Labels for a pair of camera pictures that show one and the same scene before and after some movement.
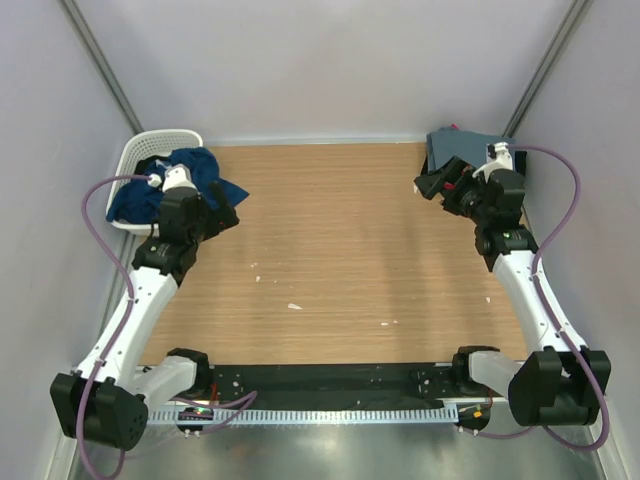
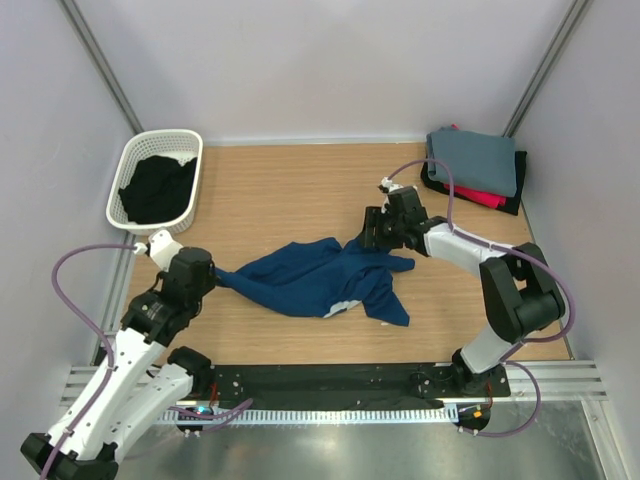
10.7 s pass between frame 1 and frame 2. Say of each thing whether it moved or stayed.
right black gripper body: moved
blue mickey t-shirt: moved
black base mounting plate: stayed
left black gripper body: moved
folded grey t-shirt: stayed
